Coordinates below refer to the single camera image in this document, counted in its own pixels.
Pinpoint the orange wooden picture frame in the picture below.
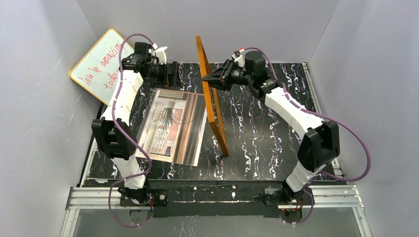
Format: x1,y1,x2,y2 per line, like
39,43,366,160
195,36,229,157

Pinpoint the printed photo of plant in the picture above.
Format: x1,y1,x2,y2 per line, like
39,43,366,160
137,89,207,166

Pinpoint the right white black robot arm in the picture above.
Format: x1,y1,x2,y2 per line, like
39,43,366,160
202,48,340,196

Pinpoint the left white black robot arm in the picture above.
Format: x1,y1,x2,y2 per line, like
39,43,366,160
91,42,182,190

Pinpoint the whiteboard with red writing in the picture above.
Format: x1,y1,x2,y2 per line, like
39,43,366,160
69,28,133,105

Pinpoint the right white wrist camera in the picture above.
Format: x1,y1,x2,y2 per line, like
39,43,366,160
231,47,245,68

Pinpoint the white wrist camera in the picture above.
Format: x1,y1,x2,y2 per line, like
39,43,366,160
231,47,245,68
152,43,168,65

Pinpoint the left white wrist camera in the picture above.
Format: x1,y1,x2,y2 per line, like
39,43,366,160
152,43,168,65

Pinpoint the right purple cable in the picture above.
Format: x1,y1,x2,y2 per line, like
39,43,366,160
244,47,372,226

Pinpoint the purple cable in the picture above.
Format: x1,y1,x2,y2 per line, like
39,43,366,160
108,34,155,228
244,47,372,226

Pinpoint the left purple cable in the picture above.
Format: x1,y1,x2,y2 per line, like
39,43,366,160
108,34,155,228

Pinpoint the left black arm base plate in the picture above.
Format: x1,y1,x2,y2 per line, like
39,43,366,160
118,188,168,207

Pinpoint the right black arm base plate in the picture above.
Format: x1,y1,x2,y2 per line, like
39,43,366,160
261,188,313,207

